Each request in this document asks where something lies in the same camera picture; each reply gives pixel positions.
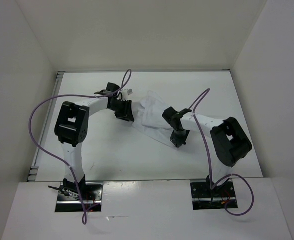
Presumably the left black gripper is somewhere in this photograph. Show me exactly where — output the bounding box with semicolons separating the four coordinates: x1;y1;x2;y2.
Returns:
108;99;134;122

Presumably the white skirt cloth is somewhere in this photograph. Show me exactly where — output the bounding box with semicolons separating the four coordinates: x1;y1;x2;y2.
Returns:
132;91;174;148

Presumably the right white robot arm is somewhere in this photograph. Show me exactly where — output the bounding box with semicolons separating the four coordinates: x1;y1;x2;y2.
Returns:
162;107;252;197

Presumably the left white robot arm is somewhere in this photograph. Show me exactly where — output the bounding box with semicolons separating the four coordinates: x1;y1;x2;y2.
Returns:
54;83;134;200

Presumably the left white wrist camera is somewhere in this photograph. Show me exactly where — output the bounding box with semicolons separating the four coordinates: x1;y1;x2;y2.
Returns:
118;89;133;101

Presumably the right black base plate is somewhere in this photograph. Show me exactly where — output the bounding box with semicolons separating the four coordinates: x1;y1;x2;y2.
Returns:
190;180;238;211

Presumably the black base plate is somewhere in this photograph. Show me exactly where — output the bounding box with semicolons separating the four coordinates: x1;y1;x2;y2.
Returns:
55;182;103;213
190;180;238;211

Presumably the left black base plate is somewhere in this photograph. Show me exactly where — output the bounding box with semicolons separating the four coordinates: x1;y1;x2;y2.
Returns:
55;182;103;213

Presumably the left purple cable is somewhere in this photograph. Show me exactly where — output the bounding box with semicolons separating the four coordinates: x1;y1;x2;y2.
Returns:
28;69;132;225

